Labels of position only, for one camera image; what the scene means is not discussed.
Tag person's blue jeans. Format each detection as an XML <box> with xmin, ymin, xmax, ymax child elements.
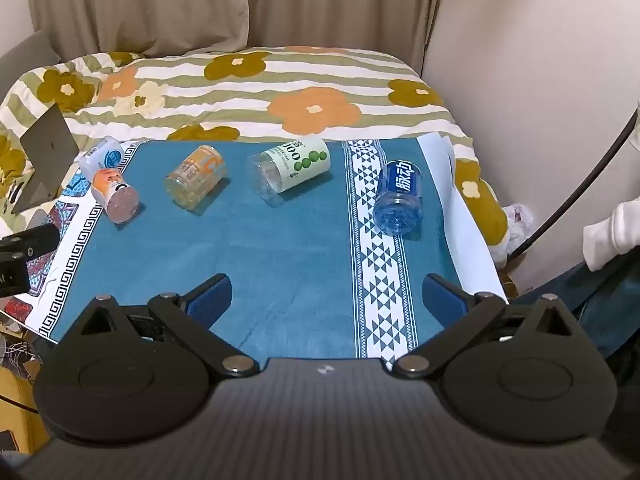
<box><xmin>510</xmin><ymin>255</ymin><xmax>640</xmax><ymax>361</ymax></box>

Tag blue label water bottle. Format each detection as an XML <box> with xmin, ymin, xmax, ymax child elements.
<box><xmin>372</xmin><ymin>159</ymin><xmax>426</xmax><ymax>236</ymax></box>

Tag white blue label bottle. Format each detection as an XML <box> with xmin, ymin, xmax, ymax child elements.
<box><xmin>80</xmin><ymin>136</ymin><xmax>126</xmax><ymax>181</ymax></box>

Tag person's white top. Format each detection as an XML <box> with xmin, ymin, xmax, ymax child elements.
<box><xmin>582</xmin><ymin>120</ymin><xmax>640</xmax><ymax>272</ymax></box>

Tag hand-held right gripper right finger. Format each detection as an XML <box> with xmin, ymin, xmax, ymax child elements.
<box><xmin>387</xmin><ymin>274</ymin><xmax>576</xmax><ymax>380</ymax></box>

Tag grey sofa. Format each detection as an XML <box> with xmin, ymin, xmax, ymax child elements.
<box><xmin>0</xmin><ymin>30</ymin><xmax>61</xmax><ymax>93</ymax></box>

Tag green dotted label bottle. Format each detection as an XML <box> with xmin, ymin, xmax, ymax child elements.
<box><xmin>248</xmin><ymin>135</ymin><xmax>332</xmax><ymax>208</ymax></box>

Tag blue patterned cloth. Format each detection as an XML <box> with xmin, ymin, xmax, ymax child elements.
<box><xmin>7</xmin><ymin>132</ymin><xmax>508</xmax><ymax>361</ymax></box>

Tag yellow box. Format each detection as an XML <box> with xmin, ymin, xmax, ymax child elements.
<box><xmin>0</xmin><ymin>365</ymin><xmax>48</xmax><ymax>456</ymax></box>

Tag tangle of white cables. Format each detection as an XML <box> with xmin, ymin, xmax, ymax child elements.
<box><xmin>0</xmin><ymin>317</ymin><xmax>46</xmax><ymax>367</ymax></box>

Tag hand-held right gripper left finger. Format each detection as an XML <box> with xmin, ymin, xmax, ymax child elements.
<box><xmin>80</xmin><ymin>274</ymin><xmax>260</xmax><ymax>380</ymax></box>

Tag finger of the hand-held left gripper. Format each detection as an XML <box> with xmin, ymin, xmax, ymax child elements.
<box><xmin>0</xmin><ymin>223</ymin><xmax>60</xmax><ymax>261</ymax></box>

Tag grey laptop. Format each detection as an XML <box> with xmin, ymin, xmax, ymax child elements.
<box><xmin>10</xmin><ymin>102</ymin><xmax>81</xmax><ymax>213</ymax></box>

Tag white plastic bag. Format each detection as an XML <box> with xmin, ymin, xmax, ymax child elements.
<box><xmin>492</xmin><ymin>202</ymin><xmax>535</xmax><ymax>267</ymax></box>

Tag orange label clear bottle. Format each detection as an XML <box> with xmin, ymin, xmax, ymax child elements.
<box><xmin>165</xmin><ymin>144</ymin><xmax>228</xmax><ymax>209</ymax></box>

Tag pink drink bottle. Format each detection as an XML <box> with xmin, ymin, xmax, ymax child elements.
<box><xmin>92</xmin><ymin>167</ymin><xmax>140</xmax><ymax>225</ymax></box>

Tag black cable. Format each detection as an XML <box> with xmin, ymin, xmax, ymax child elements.
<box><xmin>505</xmin><ymin>107</ymin><xmax>640</xmax><ymax>262</ymax></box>

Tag beige curtain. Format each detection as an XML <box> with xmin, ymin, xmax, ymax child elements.
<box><xmin>25</xmin><ymin>0</ymin><xmax>442</xmax><ymax>68</ymax></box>

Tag striped floral blanket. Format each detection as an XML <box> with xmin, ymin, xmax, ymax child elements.
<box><xmin>0</xmin><ymin>46</ymin><xmax>511</xmax><ymax>261</ymax></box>

